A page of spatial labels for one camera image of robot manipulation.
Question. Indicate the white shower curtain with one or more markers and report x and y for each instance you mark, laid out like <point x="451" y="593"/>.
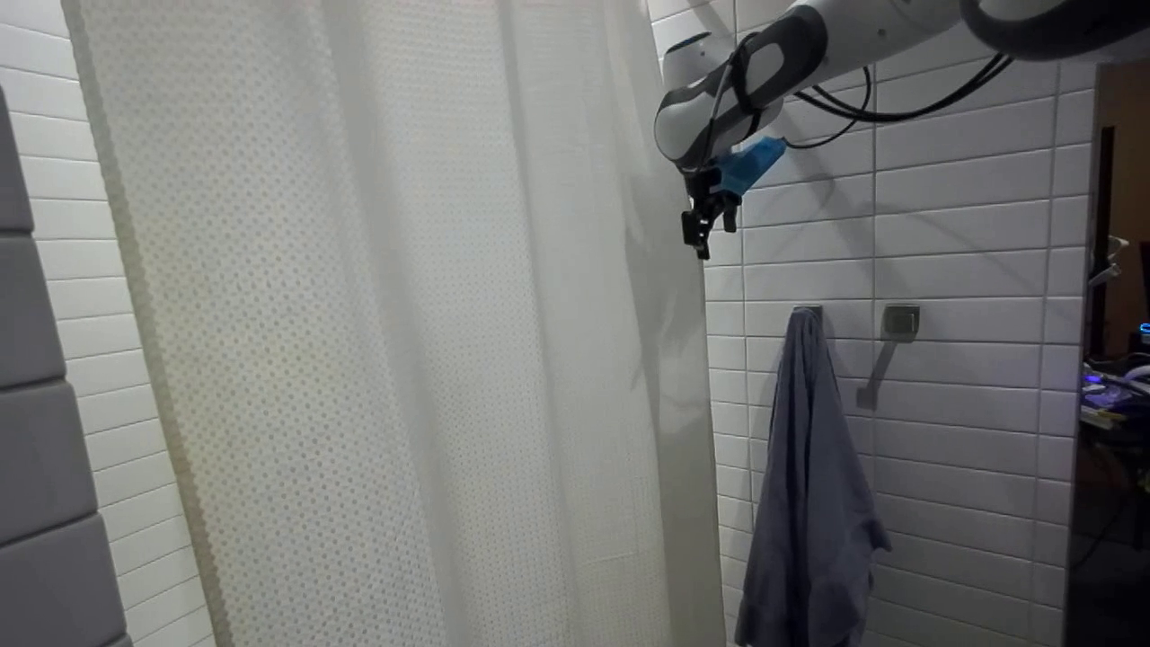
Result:
<point x="424" y="340"/>

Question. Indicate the blue hanging towel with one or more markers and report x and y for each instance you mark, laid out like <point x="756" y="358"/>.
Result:
<point x="818" y="534"/>

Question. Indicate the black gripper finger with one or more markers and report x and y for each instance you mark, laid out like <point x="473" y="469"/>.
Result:
<point x="694" y="236"/>

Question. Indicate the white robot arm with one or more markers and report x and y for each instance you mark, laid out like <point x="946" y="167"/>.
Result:
<point x="722" y="91"/>

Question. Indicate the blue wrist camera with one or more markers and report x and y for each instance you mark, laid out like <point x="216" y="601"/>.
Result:
<point x="747" y="162"/>

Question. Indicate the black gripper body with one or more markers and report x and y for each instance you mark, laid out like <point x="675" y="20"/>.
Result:
<point x="710" y="204"/>

